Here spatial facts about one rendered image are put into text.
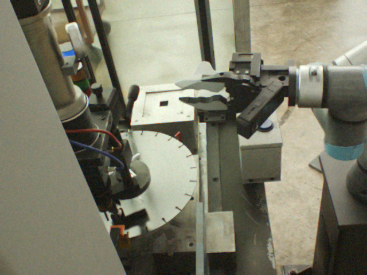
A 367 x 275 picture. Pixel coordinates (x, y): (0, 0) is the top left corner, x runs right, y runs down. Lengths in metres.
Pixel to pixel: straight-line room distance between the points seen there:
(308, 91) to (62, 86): 0.40
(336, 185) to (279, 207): 0.90
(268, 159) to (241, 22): 0.39
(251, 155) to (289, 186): 1.07
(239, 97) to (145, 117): 0.53
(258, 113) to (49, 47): 0.35
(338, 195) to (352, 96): 0.51
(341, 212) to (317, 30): 2.28
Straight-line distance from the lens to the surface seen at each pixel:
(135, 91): 0.84
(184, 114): 1.26
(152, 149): 1.10
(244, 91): 0.78
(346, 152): 0.88
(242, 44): 1.33
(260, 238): 1.15
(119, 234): 0.93
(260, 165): 1.21
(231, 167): 1.31
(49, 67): 0.64
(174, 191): 1.00
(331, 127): 0.85
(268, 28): 3.39
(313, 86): 0.78
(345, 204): 1.24
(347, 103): 0.80
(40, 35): 0.61
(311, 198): 2.20
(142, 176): 1.03
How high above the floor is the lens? 1.71
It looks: 43 degrees down
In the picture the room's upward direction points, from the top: 11 degrees counter-clockwise
